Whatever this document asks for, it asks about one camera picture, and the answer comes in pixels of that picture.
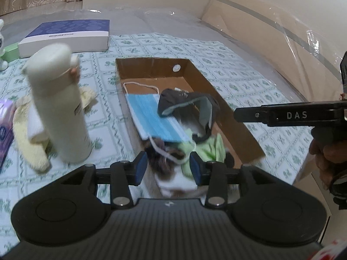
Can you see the white rabbit plush toy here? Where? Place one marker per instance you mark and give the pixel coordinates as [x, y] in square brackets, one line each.
[2, 43]

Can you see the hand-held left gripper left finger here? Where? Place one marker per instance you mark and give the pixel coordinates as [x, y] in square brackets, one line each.
[141, 168]

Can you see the person's right hand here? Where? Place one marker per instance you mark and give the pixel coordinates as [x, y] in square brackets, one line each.
[330, 162]

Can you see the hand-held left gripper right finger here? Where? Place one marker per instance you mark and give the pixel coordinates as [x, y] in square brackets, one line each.
[196, 172]

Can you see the plastic wrapped headboard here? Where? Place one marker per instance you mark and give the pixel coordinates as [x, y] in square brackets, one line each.
[271, 32]

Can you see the brown cardboard box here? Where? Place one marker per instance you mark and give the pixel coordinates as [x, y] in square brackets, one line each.
[162, 82]

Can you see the blue face mask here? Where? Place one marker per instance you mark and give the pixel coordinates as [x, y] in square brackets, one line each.
[154, 113]

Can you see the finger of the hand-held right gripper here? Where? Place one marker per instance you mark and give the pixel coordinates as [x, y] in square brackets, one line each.
[271, 115]

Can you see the green floral bed sheet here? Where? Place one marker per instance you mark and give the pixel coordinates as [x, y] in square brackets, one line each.
[244, 67]

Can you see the black eye mask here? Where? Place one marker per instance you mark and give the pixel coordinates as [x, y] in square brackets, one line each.
[176, 97]

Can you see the light green box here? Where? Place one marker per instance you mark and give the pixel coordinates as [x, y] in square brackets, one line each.
[10, 51]

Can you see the cream thermos bottle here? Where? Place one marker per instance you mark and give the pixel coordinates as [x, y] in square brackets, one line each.
[59, 100]

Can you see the yellow towel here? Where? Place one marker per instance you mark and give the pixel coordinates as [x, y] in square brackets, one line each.
[29, 151]

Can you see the brown fuzzy plush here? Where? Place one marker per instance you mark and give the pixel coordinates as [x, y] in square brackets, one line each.
[162, 162]

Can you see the light green cloth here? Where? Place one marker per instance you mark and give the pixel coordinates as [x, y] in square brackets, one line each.
[211, 149]

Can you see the purple tissue pack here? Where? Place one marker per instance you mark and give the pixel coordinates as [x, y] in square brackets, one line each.
[5, 130]

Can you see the plastic covered mattress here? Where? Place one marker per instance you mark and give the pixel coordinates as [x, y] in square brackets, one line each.
[162, 21]

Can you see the red and white printed cloth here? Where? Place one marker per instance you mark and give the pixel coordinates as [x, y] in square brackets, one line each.
[330, 252]

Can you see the white and purple flat box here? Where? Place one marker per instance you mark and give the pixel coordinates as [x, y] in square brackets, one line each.
[67, 29]

